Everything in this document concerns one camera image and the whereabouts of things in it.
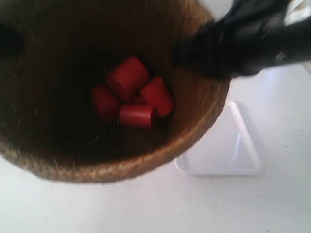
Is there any brown woven wicker basket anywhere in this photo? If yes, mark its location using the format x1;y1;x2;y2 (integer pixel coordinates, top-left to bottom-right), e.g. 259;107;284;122
0;0;230;183

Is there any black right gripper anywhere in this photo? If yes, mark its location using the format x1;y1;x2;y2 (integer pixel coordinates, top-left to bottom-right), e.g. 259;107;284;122
171;0;311;77

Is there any white rectangular plastic tray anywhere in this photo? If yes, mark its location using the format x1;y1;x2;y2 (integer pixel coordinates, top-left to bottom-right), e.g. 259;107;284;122
175;101;262;177

